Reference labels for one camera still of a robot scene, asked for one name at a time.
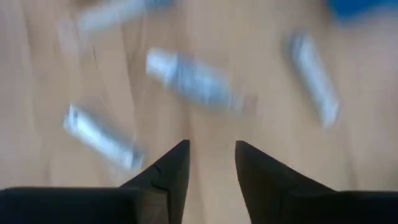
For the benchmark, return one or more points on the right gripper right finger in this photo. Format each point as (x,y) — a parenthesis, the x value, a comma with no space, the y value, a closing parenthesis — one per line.
(295,202)

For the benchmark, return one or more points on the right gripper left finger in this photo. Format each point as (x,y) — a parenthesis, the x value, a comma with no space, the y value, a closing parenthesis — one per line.
(93,205)

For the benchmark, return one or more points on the white travel toothpaste tube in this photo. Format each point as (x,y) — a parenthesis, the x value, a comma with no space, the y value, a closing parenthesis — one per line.
(192,81)

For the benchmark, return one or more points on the blue toothbrush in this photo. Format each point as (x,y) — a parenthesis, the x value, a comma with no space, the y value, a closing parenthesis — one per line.
(118,12)

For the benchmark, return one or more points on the blue plastic basket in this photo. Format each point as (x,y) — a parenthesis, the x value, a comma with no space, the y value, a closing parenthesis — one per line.
(357,7)

